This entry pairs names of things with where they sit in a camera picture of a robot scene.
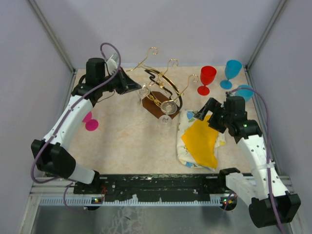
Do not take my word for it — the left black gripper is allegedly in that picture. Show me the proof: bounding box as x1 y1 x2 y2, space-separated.
99 66 141 95

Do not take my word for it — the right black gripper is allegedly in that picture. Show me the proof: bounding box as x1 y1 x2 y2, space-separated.
194 97 233 134

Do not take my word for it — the clear wine glass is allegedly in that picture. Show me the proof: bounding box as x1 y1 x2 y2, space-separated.
158 100 177 132
136 82 150 104

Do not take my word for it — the red wine glass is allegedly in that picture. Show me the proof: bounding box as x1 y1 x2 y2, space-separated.
197 66 217 96

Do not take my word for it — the blue wine glass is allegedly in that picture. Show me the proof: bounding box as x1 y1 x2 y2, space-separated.
220 59 242 90
235 84 254 102

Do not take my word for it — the pink wine glass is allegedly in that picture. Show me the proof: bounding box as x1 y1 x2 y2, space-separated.
82 112 99 131

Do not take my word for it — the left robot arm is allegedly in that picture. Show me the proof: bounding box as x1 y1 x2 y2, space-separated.
31 58 141 194

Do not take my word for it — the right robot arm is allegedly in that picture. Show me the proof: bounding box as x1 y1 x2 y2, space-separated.
194 96 301 228

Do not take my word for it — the yellow floral cloth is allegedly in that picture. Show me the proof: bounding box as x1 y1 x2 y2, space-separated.
176 110 226 171

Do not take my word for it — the gold wire glass rack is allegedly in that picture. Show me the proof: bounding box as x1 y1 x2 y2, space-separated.
126 47 199 118

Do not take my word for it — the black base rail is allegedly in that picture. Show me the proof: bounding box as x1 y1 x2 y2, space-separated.
74 174 229 202

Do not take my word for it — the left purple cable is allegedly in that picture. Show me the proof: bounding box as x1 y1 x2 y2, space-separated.
30 43 122 214

